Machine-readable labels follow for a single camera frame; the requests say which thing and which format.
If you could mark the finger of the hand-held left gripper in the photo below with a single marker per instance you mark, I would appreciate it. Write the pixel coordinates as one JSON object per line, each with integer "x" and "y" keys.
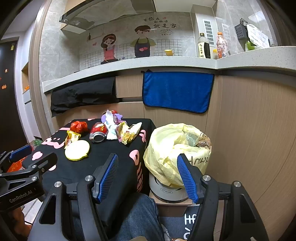
{"x": 20, "y": 151}
{"x": 44, "y": 162}

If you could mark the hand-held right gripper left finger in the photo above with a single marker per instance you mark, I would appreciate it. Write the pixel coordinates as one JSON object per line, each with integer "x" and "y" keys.
{"x": 107, "y": 178}

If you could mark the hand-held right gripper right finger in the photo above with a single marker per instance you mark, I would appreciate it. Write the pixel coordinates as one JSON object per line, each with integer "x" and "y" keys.
{"x": 188, "y": 178}

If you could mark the grey waste bin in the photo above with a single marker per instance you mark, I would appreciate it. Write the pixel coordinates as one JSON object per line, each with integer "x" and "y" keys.
{"x": 166, "y": 193}

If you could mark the round pale yellow lid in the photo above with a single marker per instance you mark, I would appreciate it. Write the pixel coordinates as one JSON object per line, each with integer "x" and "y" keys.
{"x": 77, "y": 150}

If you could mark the small yellow snack packet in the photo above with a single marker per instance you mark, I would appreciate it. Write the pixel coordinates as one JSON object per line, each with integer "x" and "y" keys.
{"x": 71, "y": 137}

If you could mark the large yellow snack packet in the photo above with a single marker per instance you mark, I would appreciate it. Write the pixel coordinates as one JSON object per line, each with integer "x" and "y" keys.
{"x": 128, "y": 135}

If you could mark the red soda can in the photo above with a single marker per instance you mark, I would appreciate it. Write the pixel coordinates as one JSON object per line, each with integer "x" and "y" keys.
{"x": 98, "y": 131}

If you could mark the red plastic bag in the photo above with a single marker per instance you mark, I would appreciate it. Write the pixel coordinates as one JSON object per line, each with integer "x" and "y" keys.
{"x": 78, "y": 127}

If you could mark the pink printed wrapper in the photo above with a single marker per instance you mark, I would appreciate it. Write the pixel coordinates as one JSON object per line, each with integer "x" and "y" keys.
{"x": 116, "y": 119}

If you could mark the red door mat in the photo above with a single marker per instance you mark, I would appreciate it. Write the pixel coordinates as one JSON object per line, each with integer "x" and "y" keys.
{"x": 16, "y": 165}

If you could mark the black pink printed tablecloth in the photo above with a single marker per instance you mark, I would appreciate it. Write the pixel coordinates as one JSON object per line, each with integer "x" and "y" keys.
{"x": 101, "y": 150}

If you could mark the cardboard box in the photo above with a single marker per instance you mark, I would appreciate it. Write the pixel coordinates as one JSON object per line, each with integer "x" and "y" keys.
{"x": 171, "y": 209}

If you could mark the brown crumpled wrapper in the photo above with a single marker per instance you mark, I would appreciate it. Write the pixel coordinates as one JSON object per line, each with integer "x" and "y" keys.
{"x": 203, "y": 142}

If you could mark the black cloth with white print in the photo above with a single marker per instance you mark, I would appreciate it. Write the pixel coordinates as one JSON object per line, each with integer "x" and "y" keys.
{"x": 185, "y": 223}

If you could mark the person's jeans leg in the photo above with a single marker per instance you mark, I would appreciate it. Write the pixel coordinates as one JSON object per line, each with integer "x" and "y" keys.
{"x": 136, "y": 215}

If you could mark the dark door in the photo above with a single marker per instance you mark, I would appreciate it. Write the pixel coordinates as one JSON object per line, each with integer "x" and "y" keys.
{"x": 9, "y": 92}

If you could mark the black hanging cloth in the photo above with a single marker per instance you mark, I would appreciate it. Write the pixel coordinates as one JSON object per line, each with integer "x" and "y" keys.
{"x": 81, "y": 97}

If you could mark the blue towel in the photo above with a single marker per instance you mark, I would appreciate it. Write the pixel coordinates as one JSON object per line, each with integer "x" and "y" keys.
{"x": 178, "y": 92}

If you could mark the grey kitchen counter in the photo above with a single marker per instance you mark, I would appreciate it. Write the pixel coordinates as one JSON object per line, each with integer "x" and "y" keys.
{"x": 161, "y": 63}

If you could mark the small orange-lidded jar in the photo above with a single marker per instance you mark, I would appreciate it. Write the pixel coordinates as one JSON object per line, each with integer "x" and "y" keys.
{"x": 215, "y": 54}

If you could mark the yellow cup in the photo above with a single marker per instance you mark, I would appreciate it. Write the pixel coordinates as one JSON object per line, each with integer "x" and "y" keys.
{"x": 168, "y": 52}

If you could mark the dark soy sauce bottle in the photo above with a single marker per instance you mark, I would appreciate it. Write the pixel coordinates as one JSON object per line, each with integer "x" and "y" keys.
{"x": 204, "y": 48}

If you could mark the orange-capped clear bottle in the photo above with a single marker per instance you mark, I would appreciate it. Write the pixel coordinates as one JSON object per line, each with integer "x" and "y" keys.
{"x": 222, "y": 46}

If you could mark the white vent panel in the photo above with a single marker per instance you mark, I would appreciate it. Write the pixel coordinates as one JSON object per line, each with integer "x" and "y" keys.
{"x": 208, "y": 32}

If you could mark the range hood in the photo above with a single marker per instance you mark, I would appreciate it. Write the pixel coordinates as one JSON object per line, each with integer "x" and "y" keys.
{"x": 92, "y": 16}

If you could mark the dark grey utensil holder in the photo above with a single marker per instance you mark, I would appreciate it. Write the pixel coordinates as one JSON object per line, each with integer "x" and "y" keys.
{"x": 241, "y": 31}

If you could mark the cartoon couple wall sticker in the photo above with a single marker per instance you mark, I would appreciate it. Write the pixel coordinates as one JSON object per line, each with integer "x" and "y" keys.
{"x": 141, "y": 44}

